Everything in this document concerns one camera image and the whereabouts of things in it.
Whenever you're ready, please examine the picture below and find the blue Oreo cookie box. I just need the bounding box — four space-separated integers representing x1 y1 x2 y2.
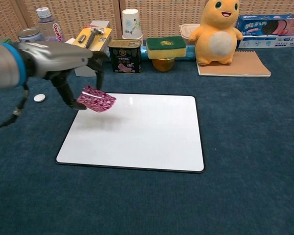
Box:
236 14 294 37

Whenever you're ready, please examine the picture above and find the white paper cup stack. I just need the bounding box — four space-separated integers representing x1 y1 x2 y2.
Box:
122 8 144 41

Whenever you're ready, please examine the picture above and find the black luncheon meat can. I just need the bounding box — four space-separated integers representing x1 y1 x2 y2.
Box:
108 39 143 74

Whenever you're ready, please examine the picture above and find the beige lunch container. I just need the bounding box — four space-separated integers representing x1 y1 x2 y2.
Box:
179 23 202 46

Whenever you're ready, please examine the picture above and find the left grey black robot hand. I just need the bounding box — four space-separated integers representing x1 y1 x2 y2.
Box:
17 41 110 111

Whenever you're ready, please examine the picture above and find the yellow green sponge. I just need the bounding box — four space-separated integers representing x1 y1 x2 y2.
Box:
146 36 188 60

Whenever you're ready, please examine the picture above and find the white board with black edge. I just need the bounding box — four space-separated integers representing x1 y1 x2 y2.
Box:
55 93 205 174

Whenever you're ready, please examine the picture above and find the brown spiral notebook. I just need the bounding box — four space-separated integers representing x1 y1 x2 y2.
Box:
197 50 272 78

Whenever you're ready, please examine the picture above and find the yellow plush toy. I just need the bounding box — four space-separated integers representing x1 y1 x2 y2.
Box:
188 0 244 66

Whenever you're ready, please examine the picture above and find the clear plastic water bottle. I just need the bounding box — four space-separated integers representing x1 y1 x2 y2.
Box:
36 7 66 44

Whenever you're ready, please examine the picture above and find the yellow razor blister pack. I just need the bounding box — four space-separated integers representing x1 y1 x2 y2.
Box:
72 26 113 56

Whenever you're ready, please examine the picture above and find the white blue wrap box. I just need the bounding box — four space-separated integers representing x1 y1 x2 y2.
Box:
237 35 294 49

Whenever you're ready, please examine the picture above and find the silver strawberry drink can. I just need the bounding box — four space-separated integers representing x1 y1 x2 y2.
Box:
17 27 44 44

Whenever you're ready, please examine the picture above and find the wicker folding screen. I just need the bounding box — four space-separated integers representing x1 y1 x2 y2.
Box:
0 0 294 44

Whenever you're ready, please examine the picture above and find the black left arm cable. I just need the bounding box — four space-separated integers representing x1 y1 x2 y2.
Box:
0 83 30 132

